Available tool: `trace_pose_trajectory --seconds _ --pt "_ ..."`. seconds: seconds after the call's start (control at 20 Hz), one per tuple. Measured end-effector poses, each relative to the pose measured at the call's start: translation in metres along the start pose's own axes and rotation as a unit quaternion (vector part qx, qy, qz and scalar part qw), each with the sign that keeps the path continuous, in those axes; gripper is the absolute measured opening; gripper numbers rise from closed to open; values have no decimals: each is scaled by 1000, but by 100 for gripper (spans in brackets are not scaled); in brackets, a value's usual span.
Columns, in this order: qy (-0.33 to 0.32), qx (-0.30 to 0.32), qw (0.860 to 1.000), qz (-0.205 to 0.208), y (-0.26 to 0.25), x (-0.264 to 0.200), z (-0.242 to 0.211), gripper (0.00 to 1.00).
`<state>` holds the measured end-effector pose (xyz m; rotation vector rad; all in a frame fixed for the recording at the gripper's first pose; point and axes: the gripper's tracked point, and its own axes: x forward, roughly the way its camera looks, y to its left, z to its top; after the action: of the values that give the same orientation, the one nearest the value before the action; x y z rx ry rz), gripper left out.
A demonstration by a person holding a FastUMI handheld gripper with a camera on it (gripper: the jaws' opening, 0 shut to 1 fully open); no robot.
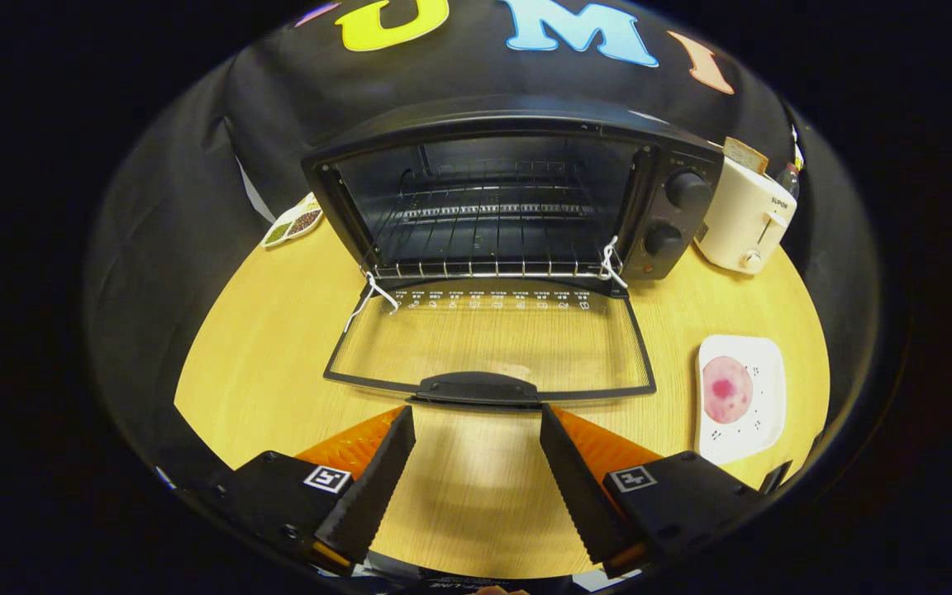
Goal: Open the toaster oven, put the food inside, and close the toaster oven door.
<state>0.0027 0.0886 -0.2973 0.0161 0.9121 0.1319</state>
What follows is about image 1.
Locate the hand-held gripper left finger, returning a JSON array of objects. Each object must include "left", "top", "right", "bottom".
[{"left": 195, "top": 405, "right": 417, "bottom": 578}]

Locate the white pop-up toaster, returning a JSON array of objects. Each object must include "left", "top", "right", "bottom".
[{"left": 695, "top": 153, "right": 799, "bottom": 275}]

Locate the white divided dish of beans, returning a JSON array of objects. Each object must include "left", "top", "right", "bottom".
[{"left": 261, "top": 192, "right": 325, "bottom": 249}]

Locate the black table edge bracket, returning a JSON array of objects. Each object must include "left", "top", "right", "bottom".
[{"left": 757, "top": 459, "right": 794, "bottom": 497}]

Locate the pink round ham slice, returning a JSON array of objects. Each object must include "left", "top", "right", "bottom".
[{"left": 702, "top": 355, "right": 754, "bottom": 425}]

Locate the brown bread slice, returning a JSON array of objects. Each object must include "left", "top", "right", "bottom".
[{"left": 722, "top": 136, "right": 770, "bottom": 174}]

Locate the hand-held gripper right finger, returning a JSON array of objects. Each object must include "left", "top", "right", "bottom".
[{"left": 539, "top": 403, "right": 774, "bottom": 579}]

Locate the black toaster oven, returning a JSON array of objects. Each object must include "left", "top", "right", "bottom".
[{"left": 301, "top": 95, "right": 726, "bottom": 407}]

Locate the black backdrop cloth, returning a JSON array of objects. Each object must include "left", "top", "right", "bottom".
[{"left": 88, "top": 0, "right": 882, "bottom": 497}]

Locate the white string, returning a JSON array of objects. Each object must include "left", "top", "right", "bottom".
[
  {"left": 598, "top": 236, "right": 629, "bottom": 290},
  {"left": 344, "top": 271, "right": 401, "bottom": 333}
]

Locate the white square plate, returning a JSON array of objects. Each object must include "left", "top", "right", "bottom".
[{"left": 695, "top": 334, "right": 788, "bottom": 465}]

